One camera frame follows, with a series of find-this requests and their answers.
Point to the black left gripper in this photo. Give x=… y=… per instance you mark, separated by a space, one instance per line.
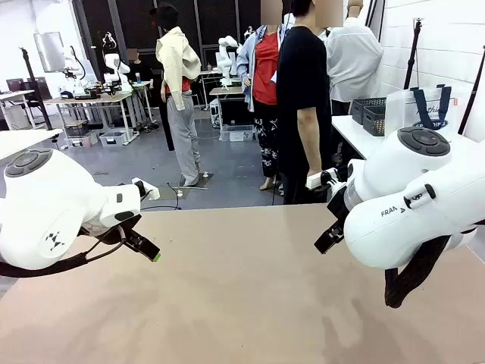
x=117 y=235

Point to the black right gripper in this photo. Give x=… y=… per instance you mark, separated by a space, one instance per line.
x=338 y=201

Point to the small white background robot arm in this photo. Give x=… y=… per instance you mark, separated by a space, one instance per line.
x=226 y=60

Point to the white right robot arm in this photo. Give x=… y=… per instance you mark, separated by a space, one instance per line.
x=398 y=178

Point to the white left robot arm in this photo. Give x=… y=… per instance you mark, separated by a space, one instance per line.
x=38 y=197

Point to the person's right hand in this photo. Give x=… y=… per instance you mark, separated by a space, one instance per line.
x=315 y=171

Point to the white side table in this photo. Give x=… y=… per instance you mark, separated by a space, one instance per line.
x=352 y=136

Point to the grey floor storage bin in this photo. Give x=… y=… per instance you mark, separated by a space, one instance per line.
x=113 y=138

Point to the clear plastic storage box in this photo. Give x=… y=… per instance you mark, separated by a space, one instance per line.
x=236 y=133

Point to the wooden top workbench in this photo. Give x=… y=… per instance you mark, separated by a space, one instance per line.
x=91 y=99

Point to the white height-adjustable table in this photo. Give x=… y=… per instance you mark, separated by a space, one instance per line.
x=22 y=142

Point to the person in black t-shirt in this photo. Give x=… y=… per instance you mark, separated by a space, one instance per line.
x=303 y=68

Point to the mannequin beige hoodie grey pants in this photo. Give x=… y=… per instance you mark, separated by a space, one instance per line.
x=178 y=76

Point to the small wooden top table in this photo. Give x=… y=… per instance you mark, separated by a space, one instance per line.
x=227 y=91

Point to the seated background person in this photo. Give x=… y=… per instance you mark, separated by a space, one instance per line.
x=139 y=68

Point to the person in red shirt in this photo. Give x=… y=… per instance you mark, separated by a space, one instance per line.
x=265 y=68

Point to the black tripod stand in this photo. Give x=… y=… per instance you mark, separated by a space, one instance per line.
x=36 y=91

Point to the black slanted tripod leg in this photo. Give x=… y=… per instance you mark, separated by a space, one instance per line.
x=471 y=98

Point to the grey whiteboard panel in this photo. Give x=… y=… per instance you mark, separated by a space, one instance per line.
x=49 y=51

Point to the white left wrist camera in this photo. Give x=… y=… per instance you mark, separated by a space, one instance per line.
x=150 y=191

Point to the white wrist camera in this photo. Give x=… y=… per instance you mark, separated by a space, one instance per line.
x=314 y=181
x=150 y=191

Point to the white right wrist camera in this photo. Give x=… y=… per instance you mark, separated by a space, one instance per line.
x=314 y=181

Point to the metal mannequin base plate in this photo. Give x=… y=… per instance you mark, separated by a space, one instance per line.
x=172 y=192
x=197 y=181

